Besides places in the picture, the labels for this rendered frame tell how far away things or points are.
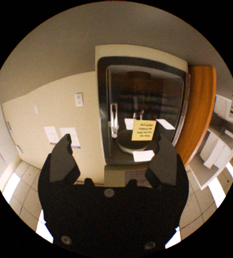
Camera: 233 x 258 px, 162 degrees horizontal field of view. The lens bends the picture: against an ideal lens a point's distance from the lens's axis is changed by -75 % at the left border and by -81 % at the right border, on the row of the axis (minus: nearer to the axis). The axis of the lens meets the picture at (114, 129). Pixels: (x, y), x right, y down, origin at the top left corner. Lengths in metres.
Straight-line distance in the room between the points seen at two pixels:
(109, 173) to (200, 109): 0.46
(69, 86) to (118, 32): 0.65
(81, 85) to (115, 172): 0.67
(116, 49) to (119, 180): 0.49
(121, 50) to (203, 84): 0.30
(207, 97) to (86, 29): 0.39
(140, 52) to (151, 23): 0.12
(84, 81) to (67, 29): 0.57
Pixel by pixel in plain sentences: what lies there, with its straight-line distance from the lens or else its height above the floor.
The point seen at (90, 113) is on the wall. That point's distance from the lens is 0.74.
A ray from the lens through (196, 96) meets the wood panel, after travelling 0.39.
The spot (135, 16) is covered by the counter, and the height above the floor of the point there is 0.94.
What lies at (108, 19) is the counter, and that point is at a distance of 0.20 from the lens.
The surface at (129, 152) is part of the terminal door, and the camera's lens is 0.33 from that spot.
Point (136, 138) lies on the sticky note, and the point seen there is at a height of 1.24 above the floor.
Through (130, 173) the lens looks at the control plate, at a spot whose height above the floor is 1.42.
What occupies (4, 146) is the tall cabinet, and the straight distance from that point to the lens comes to 2.94.
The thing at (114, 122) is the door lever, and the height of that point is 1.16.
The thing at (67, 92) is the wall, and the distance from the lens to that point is 0.80.
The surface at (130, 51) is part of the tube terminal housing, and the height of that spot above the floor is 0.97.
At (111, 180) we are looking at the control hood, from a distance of 0.41.
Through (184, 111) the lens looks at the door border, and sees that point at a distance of 0.34.
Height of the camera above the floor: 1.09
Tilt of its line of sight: 29 degrees up
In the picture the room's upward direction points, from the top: 179 degrees clockwise
